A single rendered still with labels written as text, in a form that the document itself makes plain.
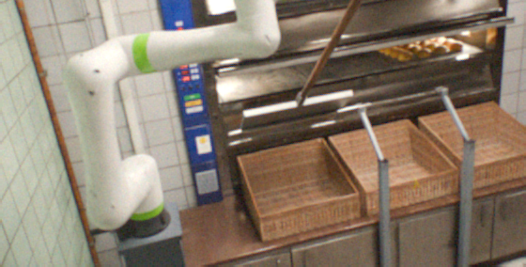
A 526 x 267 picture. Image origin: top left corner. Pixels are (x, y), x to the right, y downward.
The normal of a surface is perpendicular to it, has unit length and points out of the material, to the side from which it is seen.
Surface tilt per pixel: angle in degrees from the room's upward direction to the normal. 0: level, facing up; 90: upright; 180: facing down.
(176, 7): 90
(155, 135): 90
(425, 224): 90
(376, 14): 70
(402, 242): 90
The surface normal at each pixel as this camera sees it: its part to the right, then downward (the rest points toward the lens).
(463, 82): 0.16, -0.03
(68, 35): 0.22, 0.31
